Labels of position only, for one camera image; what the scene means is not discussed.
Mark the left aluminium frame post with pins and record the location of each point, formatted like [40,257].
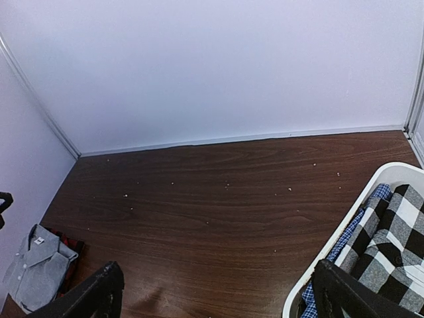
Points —
[36,101]

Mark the right aluminium frame post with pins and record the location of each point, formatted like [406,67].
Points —
[414,115]

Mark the black white checked shirt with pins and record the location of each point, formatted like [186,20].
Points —
[385,252]

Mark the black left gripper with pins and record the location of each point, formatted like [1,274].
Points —
[6,202]

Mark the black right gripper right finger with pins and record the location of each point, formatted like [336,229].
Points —
[337,294]

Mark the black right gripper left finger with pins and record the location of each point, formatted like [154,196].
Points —
[100,295]

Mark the folded grey shirt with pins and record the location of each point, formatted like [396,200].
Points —
[38,269]

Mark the blue checked shirt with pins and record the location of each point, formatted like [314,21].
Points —
[382,191]

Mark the aluminium frame post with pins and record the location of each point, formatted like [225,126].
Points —
[36,101]
[414,115]

